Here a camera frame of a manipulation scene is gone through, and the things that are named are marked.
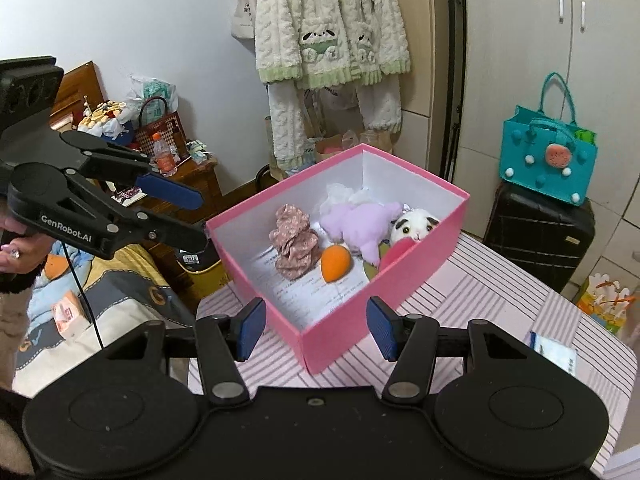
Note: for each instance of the cream fleece pajama pants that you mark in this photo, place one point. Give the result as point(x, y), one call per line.
point(285, 130)

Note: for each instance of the cream fleece pajama jacket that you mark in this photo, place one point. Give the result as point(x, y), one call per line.
point(300, 10)

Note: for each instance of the orange drink bottle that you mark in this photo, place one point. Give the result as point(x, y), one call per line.
point(164, 160)

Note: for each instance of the orange makeup sponge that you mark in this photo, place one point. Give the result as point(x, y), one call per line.
point(336, 265)

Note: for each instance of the pink cardboard box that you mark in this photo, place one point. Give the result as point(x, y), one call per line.
point(360, 330)

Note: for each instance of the white decorative bouquet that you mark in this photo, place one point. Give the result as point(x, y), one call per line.
point(105, 120)

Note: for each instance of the beige wardrobe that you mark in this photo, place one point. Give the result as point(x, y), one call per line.
point(525, 35)

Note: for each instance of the purple plush toy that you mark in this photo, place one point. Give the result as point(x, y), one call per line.
point(355, 225)

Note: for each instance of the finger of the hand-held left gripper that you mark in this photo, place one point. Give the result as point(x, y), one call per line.
point(170, 191)
point(165, 232)

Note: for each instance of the cartoon printed blanket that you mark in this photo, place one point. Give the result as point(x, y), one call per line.
point(125, 285)

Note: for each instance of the person's left hand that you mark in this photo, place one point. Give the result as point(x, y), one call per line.
point(20, 255)

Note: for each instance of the handwritten paper sheet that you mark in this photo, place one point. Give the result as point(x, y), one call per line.
point(310, 300)

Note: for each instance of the wooden nightstand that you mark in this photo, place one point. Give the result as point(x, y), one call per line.
point(200, 180)

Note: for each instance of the woven basket bag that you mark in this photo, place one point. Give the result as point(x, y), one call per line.
point(165, 125)

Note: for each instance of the white brown dog plush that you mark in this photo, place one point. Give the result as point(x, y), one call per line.
point(415, 227)

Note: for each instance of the teal felt handbag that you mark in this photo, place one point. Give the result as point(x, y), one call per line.
point(520, 150)

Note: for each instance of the striped pink tablecloth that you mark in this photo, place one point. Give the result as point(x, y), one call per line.
point(500, 300)

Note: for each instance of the black suitcase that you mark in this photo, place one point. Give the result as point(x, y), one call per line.
point(535, 240)

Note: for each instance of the floral pink scrunchie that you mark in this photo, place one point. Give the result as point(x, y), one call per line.
point(295, 240)

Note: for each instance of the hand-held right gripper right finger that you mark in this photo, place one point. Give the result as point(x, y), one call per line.
point(382, 327)

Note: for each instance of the blue white tissue packet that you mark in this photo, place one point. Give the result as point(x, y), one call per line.
point(555, 355)

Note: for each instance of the orange tissue packet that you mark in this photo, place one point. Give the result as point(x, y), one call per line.
point(67, 312)

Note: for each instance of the yellow plastic bag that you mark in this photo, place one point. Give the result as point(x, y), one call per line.
point(205, 275)

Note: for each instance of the white plastic bag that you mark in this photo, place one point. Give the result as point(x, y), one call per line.
point(155, 89)

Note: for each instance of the beige canvas tote bag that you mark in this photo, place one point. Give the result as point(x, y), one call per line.
point(245, 15)

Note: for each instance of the white patterned gift bag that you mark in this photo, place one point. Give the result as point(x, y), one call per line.
point(605, 305)

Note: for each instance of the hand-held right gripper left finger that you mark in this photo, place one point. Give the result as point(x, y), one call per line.
point(250, 327)

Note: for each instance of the black pole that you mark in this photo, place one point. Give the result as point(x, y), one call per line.
point(455, 60)

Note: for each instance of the wooden headboard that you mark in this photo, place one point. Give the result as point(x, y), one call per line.
point(80, 90)

